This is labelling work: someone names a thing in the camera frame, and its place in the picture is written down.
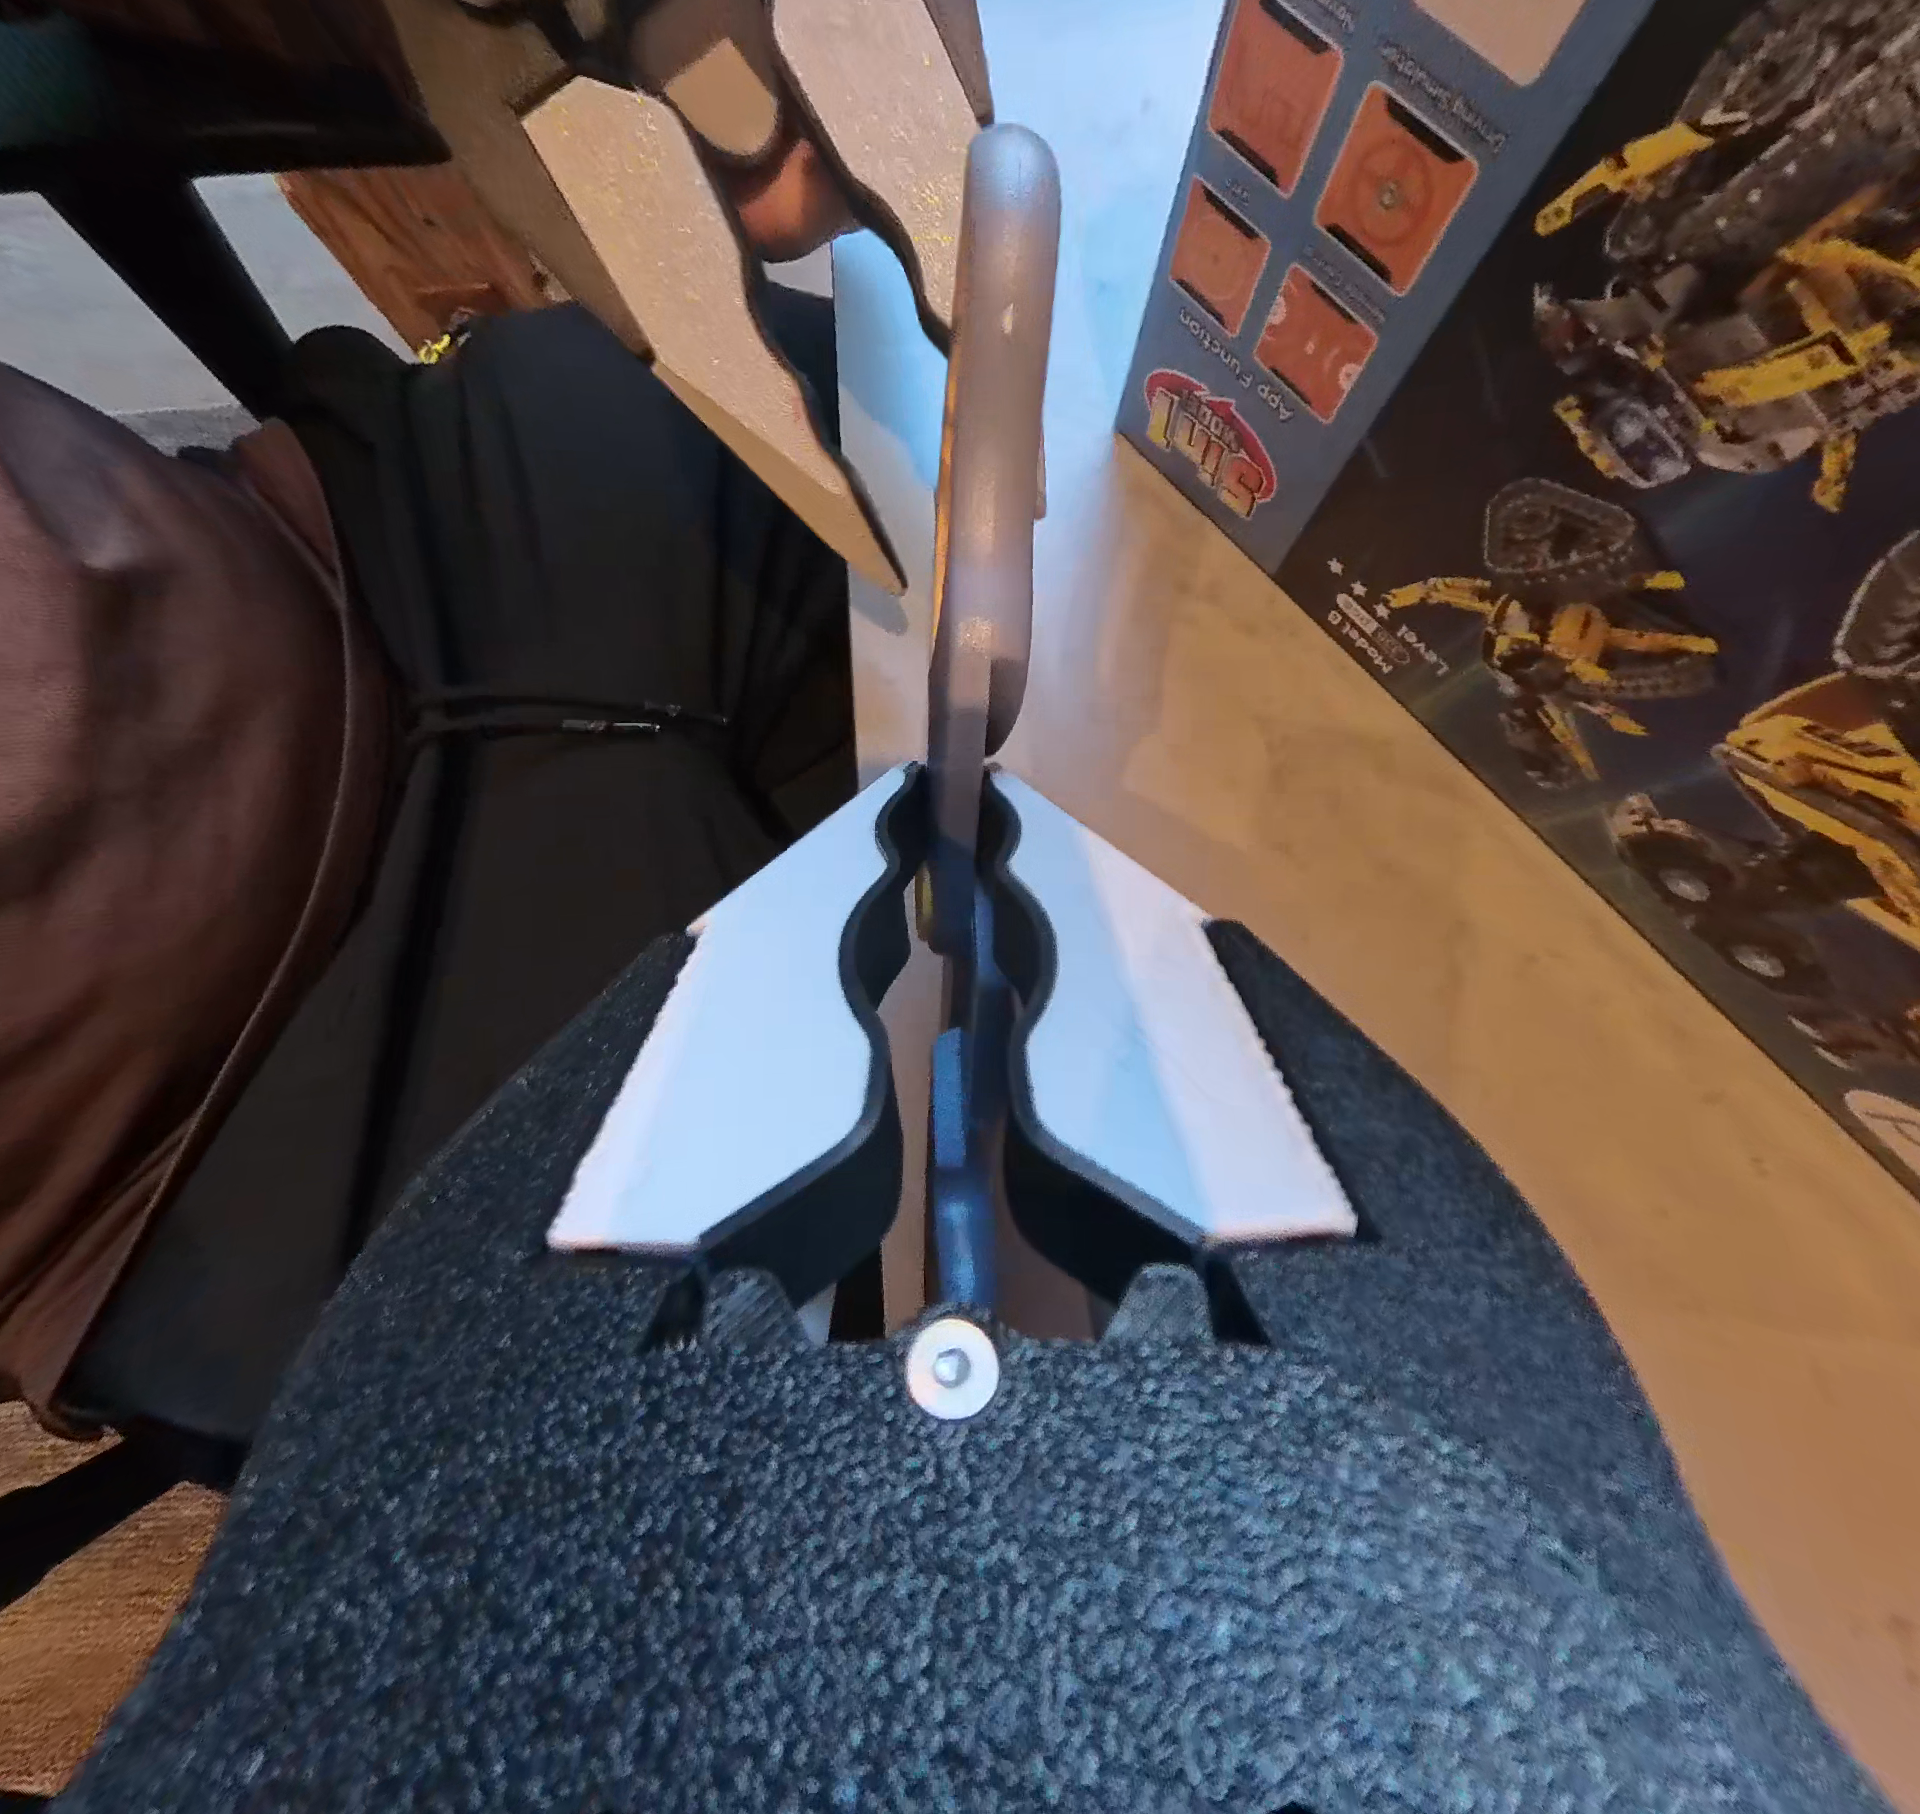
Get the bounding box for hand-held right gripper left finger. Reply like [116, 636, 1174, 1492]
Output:
[548, 759, 922, 1340]

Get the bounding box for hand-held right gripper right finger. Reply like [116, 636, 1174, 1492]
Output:
[983, 766, 1360, 1319]

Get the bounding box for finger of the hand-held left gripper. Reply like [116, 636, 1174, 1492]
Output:
[770, 0, 998, 354]
[344, 0, 914, 602]

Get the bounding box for blue robot kit box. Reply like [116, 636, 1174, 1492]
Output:
[1114, 0, 1920, 1203]

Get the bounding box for grey desk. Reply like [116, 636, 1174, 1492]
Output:
[829, 0, 1920, 1814]

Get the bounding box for person's black garment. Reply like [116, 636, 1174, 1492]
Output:
[68, 298, 894, 1448]

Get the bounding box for dark office chair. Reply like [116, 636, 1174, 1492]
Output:
[0, 21, 452, 413]

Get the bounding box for person's brown top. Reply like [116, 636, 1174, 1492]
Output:
[0, 360, 400, 1448]

